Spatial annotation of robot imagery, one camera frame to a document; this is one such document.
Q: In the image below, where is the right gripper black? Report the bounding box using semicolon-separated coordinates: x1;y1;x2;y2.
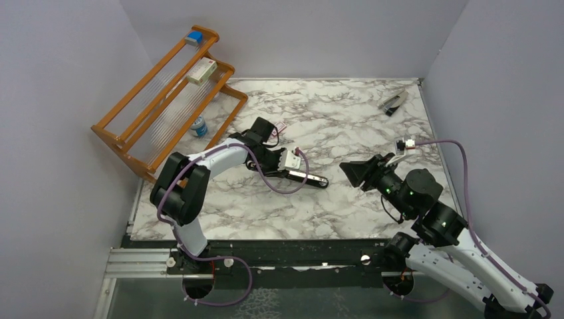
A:
339;152;414;218

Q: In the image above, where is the black stapler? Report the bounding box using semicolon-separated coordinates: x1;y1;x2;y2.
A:
264;169;329;189

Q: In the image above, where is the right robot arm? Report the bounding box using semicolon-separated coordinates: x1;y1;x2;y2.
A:
339;154;553;318

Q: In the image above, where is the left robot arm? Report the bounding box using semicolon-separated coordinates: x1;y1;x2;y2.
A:
150;117;285;273

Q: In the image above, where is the red white staple box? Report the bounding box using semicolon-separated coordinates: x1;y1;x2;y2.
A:
272;122;287;137

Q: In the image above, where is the blue white jar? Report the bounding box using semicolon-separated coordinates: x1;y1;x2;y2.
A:
190;116;208;138

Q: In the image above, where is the orange wooden shelf rack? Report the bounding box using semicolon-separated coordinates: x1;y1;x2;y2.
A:
91;25;248;183

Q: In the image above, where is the white red box on shelf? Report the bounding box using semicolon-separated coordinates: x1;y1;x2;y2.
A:
186;57;217;86

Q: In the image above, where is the blue grey eraser block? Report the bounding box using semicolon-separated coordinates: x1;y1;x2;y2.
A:
184;31;204;47

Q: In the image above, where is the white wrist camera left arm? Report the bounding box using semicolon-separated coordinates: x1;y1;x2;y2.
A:
280;150;301;170

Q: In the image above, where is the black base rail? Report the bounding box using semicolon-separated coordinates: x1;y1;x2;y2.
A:
121;238;428;292

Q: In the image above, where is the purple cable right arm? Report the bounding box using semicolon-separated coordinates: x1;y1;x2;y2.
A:
414;139;551;319

